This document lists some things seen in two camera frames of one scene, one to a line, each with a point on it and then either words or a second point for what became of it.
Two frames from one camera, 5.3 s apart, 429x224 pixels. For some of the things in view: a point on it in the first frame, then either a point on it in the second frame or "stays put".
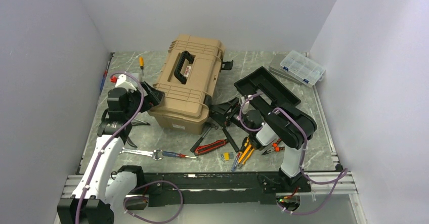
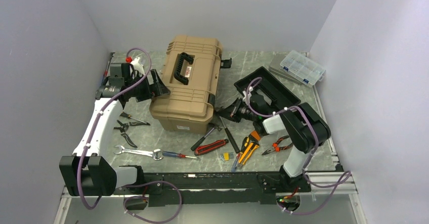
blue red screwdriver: (174, 154) stays put
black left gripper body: (135, 97) -> (144, 91)
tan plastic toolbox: (190, 71) stays put
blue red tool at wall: (104, 77) stays put
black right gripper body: (233, 116) -> (240, 110)
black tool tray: (265, 85) stays put
